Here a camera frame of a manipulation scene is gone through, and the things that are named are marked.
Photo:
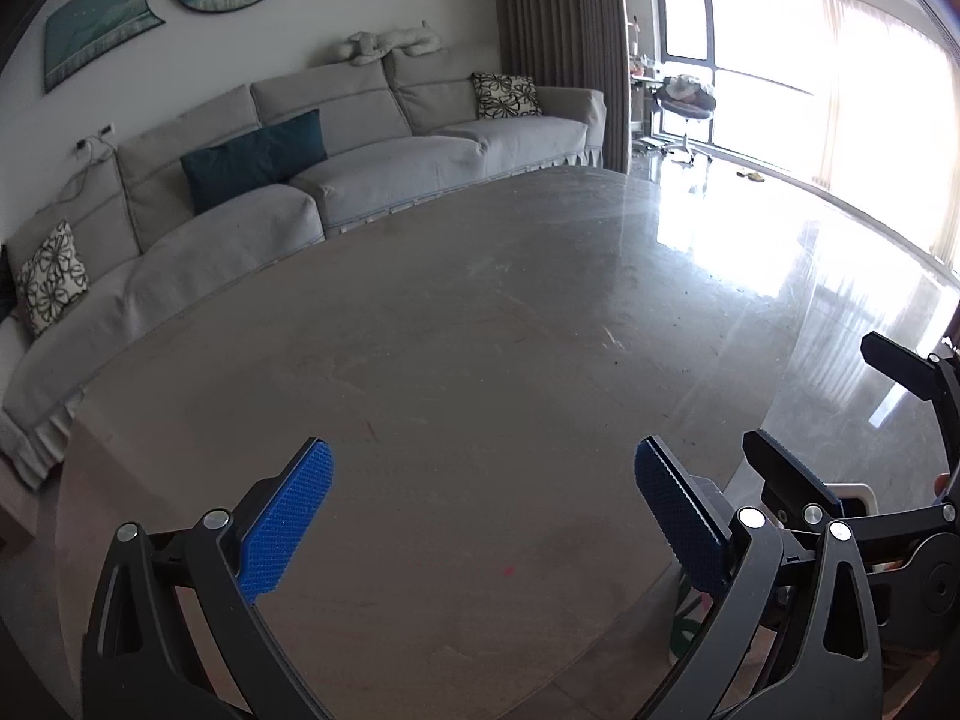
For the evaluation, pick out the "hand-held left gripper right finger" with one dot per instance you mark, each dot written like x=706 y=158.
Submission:
x=682 y=517

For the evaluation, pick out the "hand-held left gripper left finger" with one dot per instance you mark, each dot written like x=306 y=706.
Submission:
x=289 y=525

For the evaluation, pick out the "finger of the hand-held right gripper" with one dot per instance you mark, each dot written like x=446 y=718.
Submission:
x=900 y=367
x=795 y=469

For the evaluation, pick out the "sheer white curtain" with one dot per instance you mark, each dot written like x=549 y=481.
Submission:
x=885 y=127

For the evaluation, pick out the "yellow slippers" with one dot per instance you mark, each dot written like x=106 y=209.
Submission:
x=750 y=175

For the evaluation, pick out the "grey sofa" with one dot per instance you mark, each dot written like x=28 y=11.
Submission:
x=225 y=240

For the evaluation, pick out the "office chair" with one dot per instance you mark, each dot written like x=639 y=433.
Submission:
x=684 y=109

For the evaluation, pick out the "black and white floral cushion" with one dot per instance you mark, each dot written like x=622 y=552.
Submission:
x=52 y=277
x=506 y=96

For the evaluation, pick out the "teal cushion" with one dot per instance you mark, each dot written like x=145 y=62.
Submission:
x=255 y=157

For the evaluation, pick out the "dark framed window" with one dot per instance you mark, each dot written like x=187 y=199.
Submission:
x=682 y=15

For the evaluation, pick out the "grey curtain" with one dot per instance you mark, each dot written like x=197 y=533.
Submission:
x=562 y=52

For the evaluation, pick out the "grey plush toy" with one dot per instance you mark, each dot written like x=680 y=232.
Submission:
x=405 y=41

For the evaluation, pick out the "curved blue wall painting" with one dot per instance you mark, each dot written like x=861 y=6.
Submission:
x=97 y=22

